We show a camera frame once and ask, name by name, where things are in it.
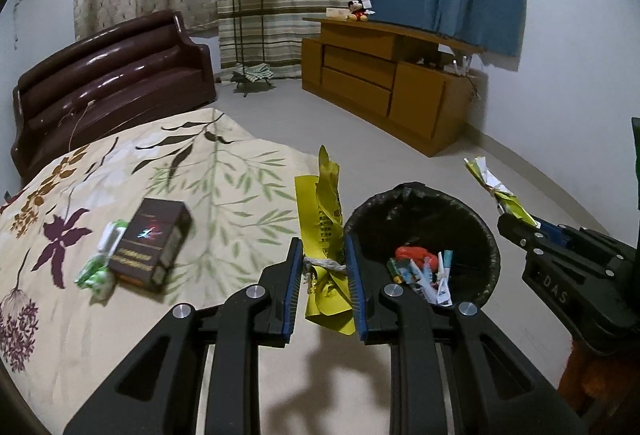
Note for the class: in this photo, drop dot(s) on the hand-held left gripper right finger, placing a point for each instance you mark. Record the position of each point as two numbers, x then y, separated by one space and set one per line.
356 290

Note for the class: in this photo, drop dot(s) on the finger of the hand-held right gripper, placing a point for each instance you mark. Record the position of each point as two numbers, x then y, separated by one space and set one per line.
515 230
552 231

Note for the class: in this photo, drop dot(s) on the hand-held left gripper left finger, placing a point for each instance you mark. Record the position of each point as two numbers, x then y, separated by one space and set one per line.
295 290

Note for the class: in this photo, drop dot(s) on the white yellow-green wrapper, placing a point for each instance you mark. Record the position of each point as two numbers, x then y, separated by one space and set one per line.
500 192

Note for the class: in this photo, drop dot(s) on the bin with black bag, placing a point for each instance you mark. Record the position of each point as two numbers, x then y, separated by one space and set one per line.
380 225

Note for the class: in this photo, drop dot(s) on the yellow plastic wrapper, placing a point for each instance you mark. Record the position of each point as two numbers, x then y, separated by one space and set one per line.
322 215

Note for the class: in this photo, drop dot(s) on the person's right forearm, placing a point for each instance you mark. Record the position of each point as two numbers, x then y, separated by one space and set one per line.
595 380

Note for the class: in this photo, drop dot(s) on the orange plastic bag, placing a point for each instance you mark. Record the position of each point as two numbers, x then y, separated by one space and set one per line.
410 252

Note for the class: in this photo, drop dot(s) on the teal and white wrapper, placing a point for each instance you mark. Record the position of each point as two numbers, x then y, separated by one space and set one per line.
425 280

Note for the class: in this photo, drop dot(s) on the floral beige tablecloth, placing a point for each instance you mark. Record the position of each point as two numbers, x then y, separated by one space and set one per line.
225 175

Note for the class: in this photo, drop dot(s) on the dark brown cardboard box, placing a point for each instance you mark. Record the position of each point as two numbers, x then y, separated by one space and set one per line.
150 240

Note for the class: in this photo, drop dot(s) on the white plastic wrapper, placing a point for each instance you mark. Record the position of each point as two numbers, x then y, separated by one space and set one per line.
107 237

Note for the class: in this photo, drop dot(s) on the green and white wrapper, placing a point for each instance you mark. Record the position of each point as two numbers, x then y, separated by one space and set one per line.
95 277

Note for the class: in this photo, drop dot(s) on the checked cloth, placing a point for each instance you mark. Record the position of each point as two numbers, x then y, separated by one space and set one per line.
255 72

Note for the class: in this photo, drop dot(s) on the wooden cabinet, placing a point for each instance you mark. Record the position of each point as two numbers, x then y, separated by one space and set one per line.
360 65

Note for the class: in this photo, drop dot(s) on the mouse plush toy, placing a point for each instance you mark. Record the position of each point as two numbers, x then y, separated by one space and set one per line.
357 10

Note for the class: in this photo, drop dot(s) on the beige box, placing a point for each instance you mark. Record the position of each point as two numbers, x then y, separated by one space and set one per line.
337 13

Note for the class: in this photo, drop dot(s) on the brown leather sofa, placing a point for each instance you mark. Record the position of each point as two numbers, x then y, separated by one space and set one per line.
110 75

